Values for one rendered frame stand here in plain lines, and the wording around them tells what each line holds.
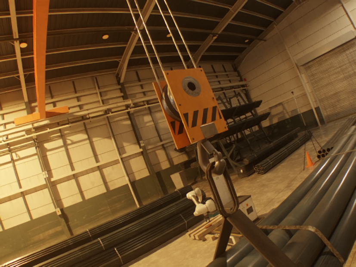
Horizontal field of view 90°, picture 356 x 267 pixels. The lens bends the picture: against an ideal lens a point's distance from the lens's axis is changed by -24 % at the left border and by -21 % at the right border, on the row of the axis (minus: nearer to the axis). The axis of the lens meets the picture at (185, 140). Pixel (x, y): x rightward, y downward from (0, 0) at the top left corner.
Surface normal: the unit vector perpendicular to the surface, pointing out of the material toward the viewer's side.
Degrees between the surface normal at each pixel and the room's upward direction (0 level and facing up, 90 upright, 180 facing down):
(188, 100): 90
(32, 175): 90
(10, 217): 90
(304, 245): 41
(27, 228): 90
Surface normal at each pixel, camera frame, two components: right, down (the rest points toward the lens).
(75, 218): 0.54, -0.25
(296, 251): 0.00, -0.91
